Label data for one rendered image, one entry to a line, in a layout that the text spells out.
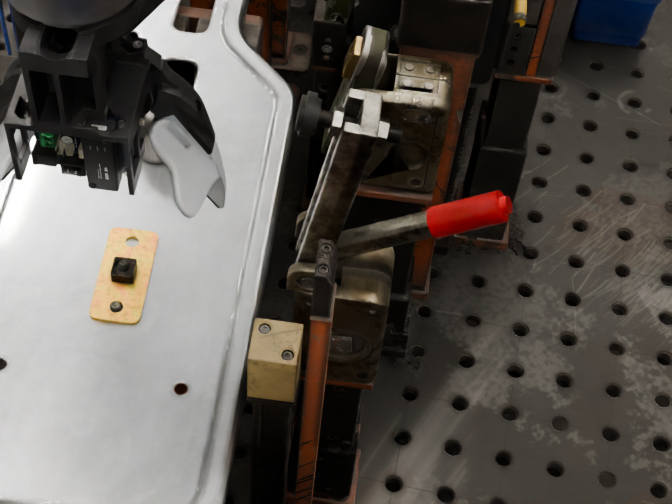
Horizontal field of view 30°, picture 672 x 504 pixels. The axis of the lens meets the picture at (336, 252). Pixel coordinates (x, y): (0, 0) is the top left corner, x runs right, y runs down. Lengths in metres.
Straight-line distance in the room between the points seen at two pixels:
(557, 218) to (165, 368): 0.62
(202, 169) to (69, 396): 0.20
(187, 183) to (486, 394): 0.56
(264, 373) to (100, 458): 0.13
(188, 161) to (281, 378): 0.16
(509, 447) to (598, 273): 0.24
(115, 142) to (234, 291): 0.25
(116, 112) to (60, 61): 0.06
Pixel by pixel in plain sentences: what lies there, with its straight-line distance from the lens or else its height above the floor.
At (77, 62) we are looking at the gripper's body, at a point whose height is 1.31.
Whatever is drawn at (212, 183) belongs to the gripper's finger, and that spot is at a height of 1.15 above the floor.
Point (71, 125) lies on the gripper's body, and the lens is 0.71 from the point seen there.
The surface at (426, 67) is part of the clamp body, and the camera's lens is 1.01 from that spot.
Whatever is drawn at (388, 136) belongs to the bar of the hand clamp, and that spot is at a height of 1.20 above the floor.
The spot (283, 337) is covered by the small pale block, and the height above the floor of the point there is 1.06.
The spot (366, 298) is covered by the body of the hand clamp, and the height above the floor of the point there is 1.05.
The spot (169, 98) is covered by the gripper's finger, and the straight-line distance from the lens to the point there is 0.77.
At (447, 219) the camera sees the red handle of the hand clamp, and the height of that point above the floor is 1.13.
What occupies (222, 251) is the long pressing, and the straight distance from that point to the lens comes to 0.96.
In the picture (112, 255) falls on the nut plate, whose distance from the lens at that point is 0.96.
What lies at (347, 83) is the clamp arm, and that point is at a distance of 1.00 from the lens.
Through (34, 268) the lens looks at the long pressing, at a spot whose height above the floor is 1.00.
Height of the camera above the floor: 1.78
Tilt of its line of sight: 54 degrees down
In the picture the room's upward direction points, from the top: 6 degrees clockwise
